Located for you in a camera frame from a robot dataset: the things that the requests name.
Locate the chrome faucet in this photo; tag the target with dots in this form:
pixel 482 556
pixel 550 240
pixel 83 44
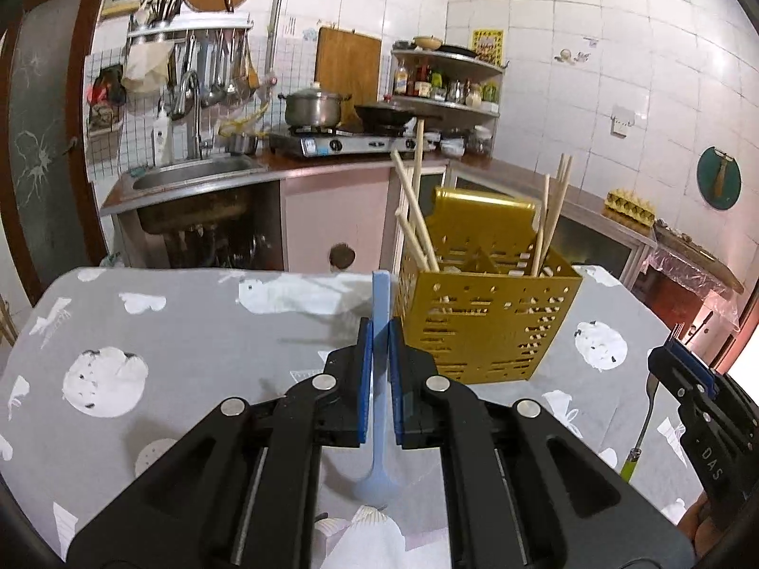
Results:
pixel 193 124

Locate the steel pot with lid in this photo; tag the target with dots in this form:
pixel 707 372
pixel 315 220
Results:
pixel 311 109

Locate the brown frosted glass door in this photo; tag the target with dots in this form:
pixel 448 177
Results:
pixel 47 130

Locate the glass jar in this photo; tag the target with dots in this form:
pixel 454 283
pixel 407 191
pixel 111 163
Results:
pixel 479 143

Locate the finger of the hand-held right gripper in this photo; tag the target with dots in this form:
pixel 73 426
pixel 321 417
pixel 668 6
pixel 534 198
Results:
pixel 697 364
pixel 676 373

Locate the yellow egg carton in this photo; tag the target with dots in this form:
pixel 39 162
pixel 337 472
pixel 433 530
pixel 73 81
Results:
pixel 628 204

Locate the yellow perforated utensil basket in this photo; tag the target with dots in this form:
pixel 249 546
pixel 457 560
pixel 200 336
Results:
pixel 492 314

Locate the metal wall rack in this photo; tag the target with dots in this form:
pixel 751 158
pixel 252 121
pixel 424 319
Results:
pixel 195 26

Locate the white cloth bag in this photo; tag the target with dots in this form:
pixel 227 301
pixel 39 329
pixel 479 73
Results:
pixel 145 68

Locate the beige wall control box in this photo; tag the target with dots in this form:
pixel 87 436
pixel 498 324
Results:
pixel 121 3

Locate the beige bowl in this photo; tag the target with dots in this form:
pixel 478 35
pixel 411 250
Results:
pixel 427 42

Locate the orange side cabinet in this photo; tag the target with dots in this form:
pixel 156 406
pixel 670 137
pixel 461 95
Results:
pixel 670 308

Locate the small metal cup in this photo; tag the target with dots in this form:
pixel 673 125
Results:
pixel 242 143

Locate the metal corner shelf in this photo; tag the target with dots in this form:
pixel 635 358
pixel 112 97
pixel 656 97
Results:
pixel 462 59

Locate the person's right hand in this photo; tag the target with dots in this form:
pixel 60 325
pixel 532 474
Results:
pixel 694 524

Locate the grey printed tablecloth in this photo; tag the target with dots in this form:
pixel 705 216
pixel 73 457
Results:
pixel 207 332

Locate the row of hanging kitchen utensils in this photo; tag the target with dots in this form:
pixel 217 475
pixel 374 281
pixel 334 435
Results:
pixel 216 71

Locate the light blue plastic spoon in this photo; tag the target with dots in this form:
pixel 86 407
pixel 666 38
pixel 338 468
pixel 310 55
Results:
pixel 379 474

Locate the wall stickers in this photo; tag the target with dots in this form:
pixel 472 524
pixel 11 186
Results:
pixel 566 56

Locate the yellow wall poster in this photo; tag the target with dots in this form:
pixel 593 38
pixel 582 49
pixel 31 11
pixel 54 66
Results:
pixel 487 47

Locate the rectangular wooden cutting board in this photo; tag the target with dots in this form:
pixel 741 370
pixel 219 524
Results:
pixel 347 71

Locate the kitchen counter cabinet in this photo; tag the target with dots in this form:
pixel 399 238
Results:
pixel 332 213

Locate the green round board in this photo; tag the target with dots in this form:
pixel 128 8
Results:
pixel 705 181

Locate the steel gas stove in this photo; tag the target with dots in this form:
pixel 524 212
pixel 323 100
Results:
pixel 344 145

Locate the row of condiment bottles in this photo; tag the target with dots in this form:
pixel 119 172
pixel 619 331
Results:
pixel 439 86

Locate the metal knife holder cups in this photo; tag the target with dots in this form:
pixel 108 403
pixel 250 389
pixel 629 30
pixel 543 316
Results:
pixel 159 12

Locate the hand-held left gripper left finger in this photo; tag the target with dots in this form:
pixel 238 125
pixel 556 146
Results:
pixel 366 385

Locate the stainless steel sink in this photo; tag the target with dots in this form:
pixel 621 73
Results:
pixel 190 175

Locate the wooden chopstick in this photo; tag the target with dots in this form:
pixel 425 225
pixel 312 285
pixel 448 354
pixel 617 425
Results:
pixel 545 207
pixel 412 243
pixel 415 213
pixel 551 213
pixel 417 166
pixel 558 207

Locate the black flat pan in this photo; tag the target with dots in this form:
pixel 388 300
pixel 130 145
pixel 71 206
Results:
pixel 459 49

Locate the white soap bottle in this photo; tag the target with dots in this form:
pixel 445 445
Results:
pixel 160 139

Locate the thick wooden chopping block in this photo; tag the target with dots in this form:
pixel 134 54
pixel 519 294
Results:
pixel 694 252

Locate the black wok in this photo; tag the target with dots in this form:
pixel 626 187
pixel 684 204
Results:
pixel 382 115

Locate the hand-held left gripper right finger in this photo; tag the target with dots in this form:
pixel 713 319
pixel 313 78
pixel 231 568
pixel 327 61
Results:
pixel 396 385

